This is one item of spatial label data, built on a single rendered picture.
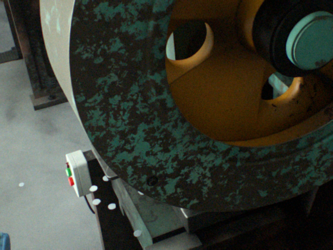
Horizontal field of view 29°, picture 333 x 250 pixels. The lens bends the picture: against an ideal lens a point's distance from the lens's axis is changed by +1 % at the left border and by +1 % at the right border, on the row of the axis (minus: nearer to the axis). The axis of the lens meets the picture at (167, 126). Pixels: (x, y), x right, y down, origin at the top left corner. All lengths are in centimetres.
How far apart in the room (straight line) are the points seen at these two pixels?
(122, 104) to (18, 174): 197
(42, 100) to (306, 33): 243
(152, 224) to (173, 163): 58
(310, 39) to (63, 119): 230
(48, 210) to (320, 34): 189
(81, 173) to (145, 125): 93
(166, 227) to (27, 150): 151
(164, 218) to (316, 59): 78
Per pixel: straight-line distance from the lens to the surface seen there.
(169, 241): 171
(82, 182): 205
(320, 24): 110
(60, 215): 277
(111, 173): 171
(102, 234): 224
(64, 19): 101
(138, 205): 181
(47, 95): 342
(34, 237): 271
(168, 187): 123
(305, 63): 112
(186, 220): 169
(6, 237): 179
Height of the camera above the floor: 191
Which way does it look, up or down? 38 degrees down
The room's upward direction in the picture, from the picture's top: 6 degrees counter-clockwise
